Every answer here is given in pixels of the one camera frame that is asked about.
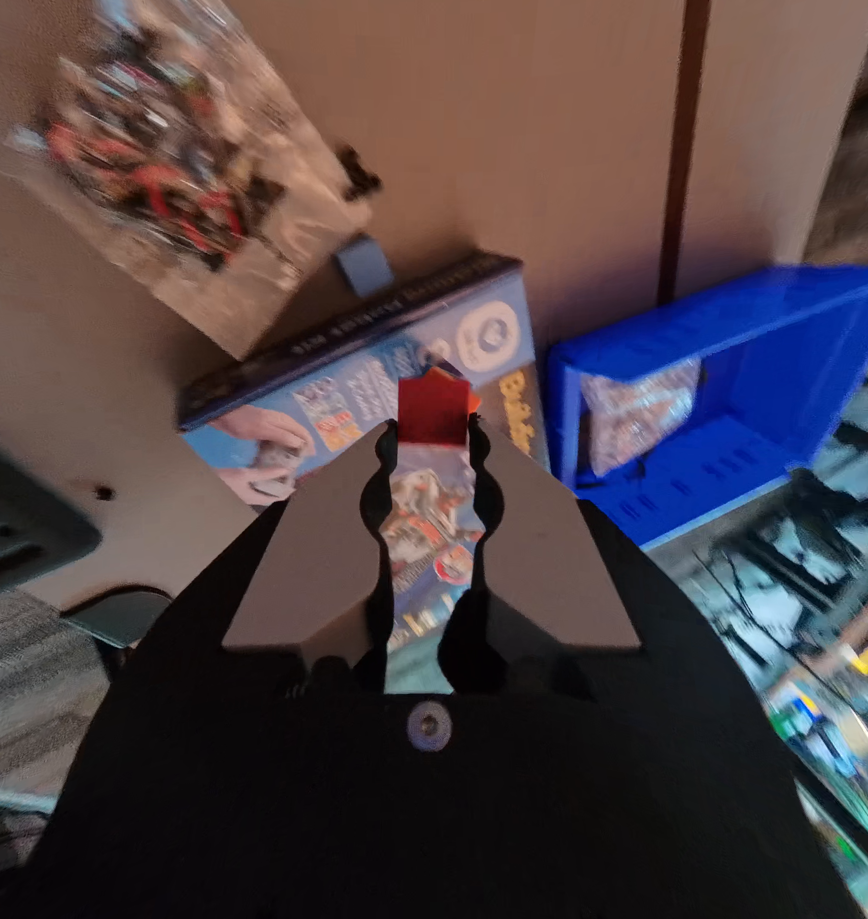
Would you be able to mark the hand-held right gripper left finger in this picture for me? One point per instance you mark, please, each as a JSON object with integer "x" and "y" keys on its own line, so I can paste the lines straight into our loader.
{"x": 305, "y": 592}

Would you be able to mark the silver plastic parts bag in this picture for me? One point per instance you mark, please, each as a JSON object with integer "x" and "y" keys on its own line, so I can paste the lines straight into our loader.
{"x": 161, "y": 158}

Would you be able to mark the blue robot kit box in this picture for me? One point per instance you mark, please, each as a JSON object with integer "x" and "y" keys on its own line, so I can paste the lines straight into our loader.
{"x": 348, "y": 359}

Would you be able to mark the grey desk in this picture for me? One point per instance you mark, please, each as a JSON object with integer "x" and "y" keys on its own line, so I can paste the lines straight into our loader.
{"x": 549, "y": 129}

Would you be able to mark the blue foam cube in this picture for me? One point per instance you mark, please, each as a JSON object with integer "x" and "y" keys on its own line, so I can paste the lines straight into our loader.
{"x": 362, "y": 267}

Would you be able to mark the black double connector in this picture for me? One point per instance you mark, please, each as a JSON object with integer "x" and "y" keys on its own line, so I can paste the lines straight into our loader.
{"x": 358, "y": 175}

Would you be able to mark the bubble wrap bag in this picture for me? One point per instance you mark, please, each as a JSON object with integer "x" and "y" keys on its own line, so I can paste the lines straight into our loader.
{"x": 638, "y": 417}

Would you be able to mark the blue plastic bin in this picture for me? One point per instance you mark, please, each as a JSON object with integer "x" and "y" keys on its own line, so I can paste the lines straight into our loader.
{"x": 779, "y": 359}

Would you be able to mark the red foam cube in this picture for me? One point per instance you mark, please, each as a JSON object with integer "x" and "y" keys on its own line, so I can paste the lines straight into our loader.
{"x": 434, "y": 407}

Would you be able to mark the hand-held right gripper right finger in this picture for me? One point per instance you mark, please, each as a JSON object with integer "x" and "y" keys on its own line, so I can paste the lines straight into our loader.
{"x": 556, "y": 589}

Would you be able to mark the black studded baseplate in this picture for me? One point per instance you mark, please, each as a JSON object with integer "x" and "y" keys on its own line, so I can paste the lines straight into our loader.
{"x": 25, "y": 524}

